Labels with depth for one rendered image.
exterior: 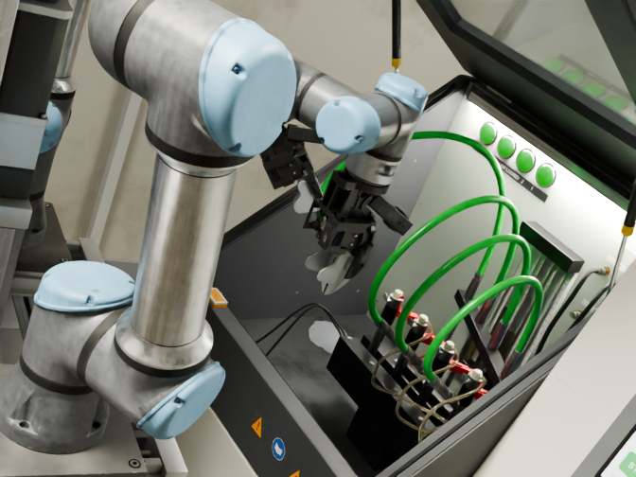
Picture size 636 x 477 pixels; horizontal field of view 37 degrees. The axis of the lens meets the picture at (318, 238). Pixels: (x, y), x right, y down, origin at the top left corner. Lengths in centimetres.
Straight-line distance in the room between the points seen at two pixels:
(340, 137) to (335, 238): 21
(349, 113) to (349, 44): 235
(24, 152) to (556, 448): 92
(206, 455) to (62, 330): 76
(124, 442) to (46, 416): 13
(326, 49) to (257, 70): 266
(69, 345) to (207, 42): 47
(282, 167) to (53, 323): 66
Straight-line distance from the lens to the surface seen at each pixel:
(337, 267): 145
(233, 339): 179
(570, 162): 186
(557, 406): 158
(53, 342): 121
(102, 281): 121
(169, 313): 106
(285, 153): 172
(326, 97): 127
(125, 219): 359
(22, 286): 174
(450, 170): 211
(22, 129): 133
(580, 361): 157
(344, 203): 140
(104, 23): 95
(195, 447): 193
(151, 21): 92
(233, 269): 198
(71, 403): 126
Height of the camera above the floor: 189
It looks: 24 degrees down
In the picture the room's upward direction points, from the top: 22 degrees clockwise
